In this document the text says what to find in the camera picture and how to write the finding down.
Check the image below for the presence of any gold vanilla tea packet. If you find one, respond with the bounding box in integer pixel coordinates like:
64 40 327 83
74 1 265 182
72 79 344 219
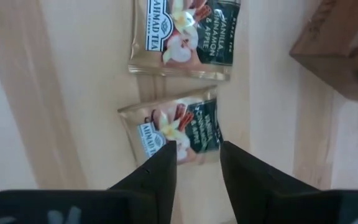
117 85 225 167
127 0 242 82

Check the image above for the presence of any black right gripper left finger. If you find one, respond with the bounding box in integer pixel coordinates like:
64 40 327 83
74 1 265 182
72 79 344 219
108 140 178 224

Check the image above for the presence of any wooden tea box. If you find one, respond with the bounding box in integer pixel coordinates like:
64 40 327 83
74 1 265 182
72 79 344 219
288 0 358 106

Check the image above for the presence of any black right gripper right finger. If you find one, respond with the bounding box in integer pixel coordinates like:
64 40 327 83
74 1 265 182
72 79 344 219
219 140 321 224

